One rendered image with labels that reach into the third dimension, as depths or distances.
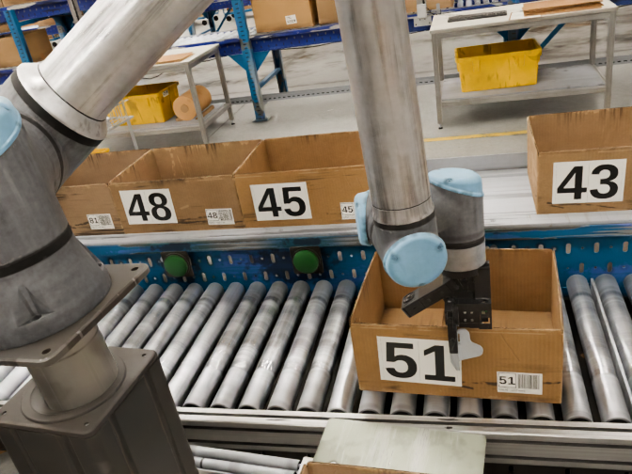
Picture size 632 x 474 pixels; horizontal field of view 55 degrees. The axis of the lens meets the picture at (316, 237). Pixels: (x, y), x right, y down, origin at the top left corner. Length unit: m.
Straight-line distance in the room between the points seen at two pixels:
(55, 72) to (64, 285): 0.30
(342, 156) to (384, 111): 1.10
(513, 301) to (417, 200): 0.67
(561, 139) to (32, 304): 1.46
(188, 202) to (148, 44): 0.92
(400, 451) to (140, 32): 0.82
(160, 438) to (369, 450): 0.39
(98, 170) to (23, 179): 1.43
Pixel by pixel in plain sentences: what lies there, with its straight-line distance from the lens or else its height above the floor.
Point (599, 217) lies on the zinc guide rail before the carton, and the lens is 1.60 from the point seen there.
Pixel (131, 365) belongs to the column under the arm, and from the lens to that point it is 0.97.
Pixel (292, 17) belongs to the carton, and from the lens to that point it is 5.98.
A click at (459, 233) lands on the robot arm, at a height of 1.12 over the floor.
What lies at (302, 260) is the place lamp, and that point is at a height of 0.82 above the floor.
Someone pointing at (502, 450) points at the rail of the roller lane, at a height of 0.70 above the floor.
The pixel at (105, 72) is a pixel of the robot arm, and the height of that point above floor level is 1.48.
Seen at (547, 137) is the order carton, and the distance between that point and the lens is 1.85.
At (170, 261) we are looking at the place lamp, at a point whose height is 0.83.
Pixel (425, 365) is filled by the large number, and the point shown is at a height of 0.83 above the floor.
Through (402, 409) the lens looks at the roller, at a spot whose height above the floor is 0.75.
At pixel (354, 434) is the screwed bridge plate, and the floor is 0.75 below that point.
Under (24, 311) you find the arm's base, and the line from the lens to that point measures 0.83.
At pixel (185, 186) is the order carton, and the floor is 1.03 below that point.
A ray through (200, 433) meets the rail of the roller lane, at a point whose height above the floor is 0.71.
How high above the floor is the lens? 1.61
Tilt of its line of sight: 27 degrees down
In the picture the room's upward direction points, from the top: 10 degrees counter-clockwise
